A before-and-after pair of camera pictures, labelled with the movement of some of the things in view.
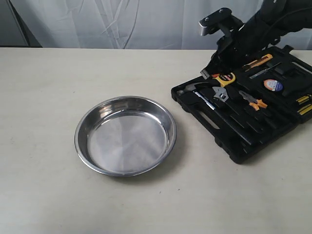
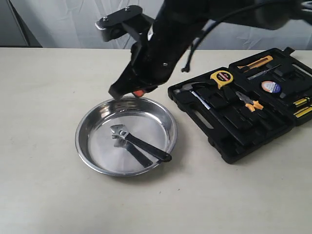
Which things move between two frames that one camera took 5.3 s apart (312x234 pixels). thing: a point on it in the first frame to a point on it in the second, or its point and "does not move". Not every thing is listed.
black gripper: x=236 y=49 to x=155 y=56
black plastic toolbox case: x=247 y=107 does not move
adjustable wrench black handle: x=222 y=94 to x=152 y=149
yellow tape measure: x=224 y=78 does not move
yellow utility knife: x=265 y=58 does not move
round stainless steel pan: x=126 y=136 does not move
